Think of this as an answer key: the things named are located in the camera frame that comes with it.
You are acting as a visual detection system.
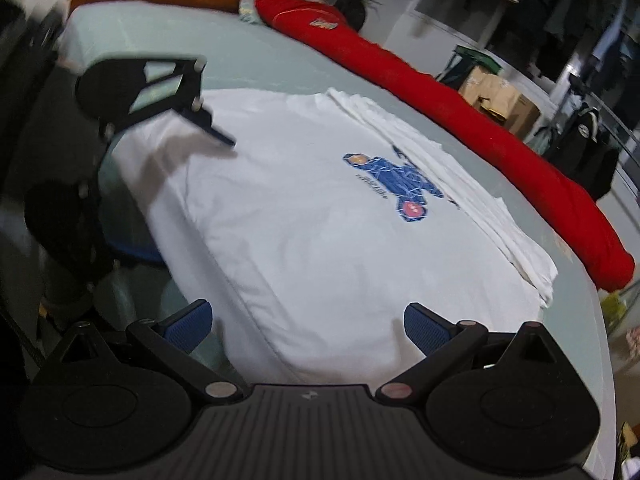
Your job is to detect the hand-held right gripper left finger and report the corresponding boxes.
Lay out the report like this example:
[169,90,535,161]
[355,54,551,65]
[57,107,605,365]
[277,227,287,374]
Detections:
[60,298,244,403]

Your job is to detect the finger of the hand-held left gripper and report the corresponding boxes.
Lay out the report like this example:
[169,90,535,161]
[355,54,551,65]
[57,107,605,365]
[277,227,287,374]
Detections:
[100,56,237,149]
[106,239,167,267]

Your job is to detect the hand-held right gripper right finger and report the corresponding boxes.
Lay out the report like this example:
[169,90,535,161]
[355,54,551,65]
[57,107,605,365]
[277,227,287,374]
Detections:
[376,301,571,403]

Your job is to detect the white printed long-sleeve shirt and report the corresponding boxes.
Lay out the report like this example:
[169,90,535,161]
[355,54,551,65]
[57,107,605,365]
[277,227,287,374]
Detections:
[97,87,558,386]

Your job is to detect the dark hanging clothes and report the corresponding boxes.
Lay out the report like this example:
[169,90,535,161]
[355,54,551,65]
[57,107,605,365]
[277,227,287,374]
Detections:
[450,0,640,111]

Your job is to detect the red quilt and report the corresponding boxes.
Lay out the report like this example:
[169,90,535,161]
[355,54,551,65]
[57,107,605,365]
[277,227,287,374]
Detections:
[255,0,636,292]

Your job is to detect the black backpack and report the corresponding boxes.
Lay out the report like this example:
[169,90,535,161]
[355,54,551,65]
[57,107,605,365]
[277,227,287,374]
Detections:
[334,0,373,31]

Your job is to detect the yellow green bag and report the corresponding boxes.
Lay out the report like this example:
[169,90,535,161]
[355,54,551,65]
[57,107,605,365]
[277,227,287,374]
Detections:
[600,285,640,326]

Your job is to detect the pink patterned curtain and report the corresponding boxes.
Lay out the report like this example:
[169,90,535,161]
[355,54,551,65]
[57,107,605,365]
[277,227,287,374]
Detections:
[607,325,640,361]

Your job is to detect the cardboard box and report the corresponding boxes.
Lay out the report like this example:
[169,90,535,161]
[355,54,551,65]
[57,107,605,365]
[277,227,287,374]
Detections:
[457,67,541,141]

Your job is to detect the black jacket with round badge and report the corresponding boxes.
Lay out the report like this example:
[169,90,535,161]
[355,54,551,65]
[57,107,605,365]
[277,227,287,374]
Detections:
[542,104,603,181]

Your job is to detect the green folding stool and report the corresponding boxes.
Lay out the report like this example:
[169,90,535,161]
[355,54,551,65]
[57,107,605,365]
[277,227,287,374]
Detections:
[437,45,503,86]

